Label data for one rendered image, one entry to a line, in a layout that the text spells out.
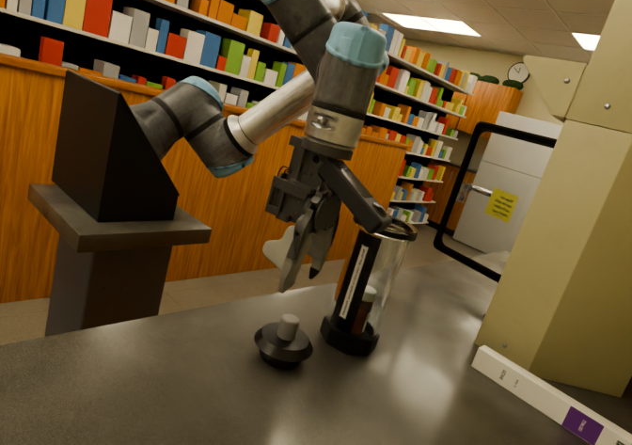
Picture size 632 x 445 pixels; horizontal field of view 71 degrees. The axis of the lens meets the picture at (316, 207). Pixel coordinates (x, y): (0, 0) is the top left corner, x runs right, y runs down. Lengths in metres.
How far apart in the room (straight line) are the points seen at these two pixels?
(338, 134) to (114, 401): 0.41
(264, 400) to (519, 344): 0.53
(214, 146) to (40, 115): 1.29
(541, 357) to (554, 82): 0.51
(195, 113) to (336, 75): 0.62
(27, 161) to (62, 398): 1.84
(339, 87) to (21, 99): 1.86
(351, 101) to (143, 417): 0.44
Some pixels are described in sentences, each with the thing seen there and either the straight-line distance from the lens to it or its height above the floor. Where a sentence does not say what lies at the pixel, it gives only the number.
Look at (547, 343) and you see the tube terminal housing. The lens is 0.96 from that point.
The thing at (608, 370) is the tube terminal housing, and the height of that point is 0.99.
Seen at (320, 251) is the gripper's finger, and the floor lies 1.11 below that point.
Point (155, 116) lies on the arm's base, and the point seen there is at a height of 1.18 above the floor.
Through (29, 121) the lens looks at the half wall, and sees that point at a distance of 2.31.
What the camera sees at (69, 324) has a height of 0.65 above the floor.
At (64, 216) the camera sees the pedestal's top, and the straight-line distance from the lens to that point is 1.09.
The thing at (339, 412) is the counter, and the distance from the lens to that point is 0.65.
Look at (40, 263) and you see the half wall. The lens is 2.57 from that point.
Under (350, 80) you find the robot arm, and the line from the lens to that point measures 0.57.
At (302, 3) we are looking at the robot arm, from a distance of 0.68.
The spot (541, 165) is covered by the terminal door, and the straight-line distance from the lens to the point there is 1.26.
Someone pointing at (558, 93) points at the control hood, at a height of 1.45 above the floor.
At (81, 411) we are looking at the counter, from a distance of 0.58.
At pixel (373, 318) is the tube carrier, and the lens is 0.75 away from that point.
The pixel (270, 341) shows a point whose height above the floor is 0.98.
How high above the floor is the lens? 1.32
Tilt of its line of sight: 14 degrees down
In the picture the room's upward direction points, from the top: 16 degrees clockwise
